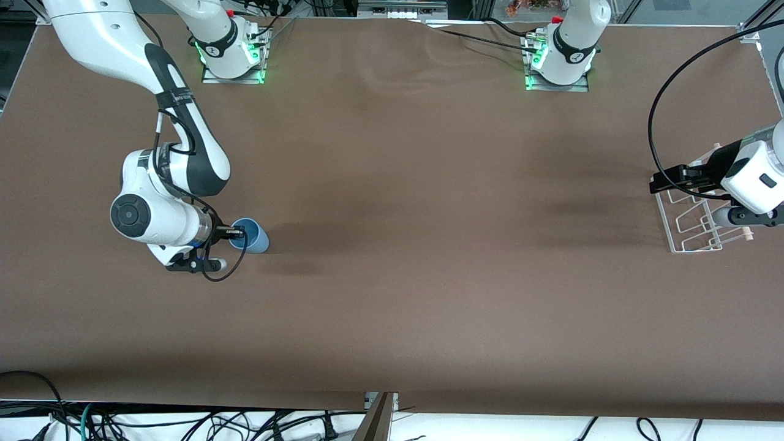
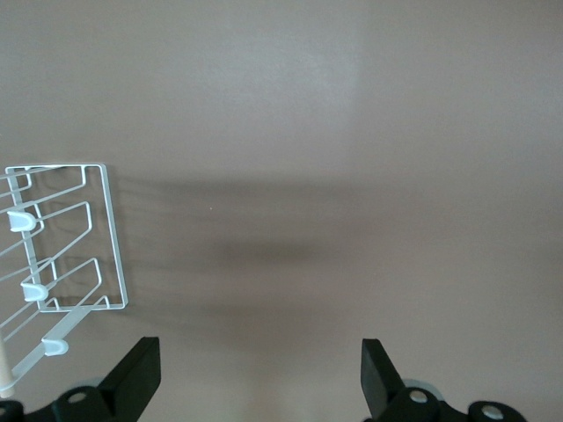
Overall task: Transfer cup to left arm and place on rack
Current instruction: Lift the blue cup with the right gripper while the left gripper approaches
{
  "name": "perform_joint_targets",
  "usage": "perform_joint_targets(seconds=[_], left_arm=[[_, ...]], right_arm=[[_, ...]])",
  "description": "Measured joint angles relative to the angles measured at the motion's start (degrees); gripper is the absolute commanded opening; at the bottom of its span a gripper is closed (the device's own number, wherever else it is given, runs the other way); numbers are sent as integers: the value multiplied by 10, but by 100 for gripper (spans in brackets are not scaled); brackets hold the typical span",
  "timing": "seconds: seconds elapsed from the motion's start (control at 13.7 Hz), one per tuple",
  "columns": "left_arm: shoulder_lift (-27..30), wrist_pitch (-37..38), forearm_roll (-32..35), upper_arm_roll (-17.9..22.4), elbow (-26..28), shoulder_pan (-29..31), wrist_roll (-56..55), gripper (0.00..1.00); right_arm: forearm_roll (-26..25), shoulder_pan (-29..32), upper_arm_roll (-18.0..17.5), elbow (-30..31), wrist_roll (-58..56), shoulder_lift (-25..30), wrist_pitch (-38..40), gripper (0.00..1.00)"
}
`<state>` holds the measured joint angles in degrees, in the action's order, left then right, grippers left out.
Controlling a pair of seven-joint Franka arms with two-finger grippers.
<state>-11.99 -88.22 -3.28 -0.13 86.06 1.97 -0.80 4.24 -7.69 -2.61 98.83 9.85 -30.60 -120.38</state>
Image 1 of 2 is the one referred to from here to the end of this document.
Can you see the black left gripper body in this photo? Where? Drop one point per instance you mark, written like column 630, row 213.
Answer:
column 715, row 164

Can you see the grey electrical box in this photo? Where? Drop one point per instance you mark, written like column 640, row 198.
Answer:
column 401, row 7

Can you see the aluminium profile post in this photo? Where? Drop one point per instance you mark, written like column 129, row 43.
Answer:
column 380, row 422

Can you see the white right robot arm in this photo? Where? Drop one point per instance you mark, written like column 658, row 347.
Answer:
column 141, row 214

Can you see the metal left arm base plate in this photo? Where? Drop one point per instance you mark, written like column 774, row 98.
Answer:
column 557, row 87

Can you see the blue plastic cup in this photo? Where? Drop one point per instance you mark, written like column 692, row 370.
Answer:
column 257, row 240

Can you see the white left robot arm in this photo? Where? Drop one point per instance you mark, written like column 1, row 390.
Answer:
column 572, row 55

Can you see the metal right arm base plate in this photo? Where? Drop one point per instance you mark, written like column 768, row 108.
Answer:
column 233, row 80

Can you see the brown table cover sheet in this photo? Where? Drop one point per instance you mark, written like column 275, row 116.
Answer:
column 392, row 275

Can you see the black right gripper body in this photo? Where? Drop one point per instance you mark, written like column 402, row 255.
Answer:
column 218, row 232

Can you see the aluminium frame beam with bracket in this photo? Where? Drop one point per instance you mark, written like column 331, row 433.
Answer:
column 750, row 32

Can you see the orange red small object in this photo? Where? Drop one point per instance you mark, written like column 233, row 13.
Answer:
column 520, row 6

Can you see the black power plug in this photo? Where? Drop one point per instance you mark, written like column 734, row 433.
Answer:
column 331, row 429

